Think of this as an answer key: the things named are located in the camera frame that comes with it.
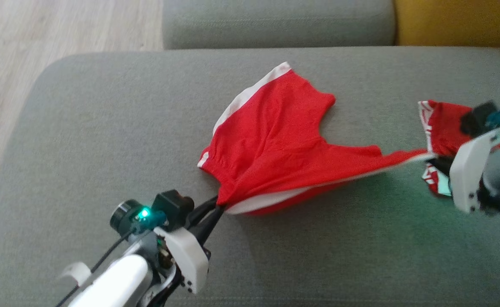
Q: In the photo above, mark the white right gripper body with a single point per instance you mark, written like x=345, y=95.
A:
x=467, y=175

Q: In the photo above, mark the grey sofa seat cushion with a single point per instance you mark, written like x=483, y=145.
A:
x=275, y=23

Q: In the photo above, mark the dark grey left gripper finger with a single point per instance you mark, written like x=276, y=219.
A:
x=210, y=226
x=201, y=211

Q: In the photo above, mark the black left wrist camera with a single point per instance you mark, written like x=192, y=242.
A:
x=171, y=209

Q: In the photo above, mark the teal left camera connector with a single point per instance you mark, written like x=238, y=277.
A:
x=152, y=218

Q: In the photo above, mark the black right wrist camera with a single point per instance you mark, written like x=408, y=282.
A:
x=478, y=119

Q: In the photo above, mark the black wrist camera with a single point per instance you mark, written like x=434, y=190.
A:
x=478, y=119
x=171, y=209

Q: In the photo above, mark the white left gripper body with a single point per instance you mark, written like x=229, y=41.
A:
x=188, y=260

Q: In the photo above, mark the red shorts with white band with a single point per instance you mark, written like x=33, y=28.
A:
x=275, y=136

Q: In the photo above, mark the red garment with striped trim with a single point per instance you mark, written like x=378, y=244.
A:
x=444, y=123

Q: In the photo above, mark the grey fabric sofa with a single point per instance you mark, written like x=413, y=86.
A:
x=105, y=128

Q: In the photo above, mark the large yellow sofa backrest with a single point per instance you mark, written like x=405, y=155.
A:
x=459, y=21

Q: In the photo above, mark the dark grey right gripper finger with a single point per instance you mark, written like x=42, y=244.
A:
x=444, y=162
x=445, y=171

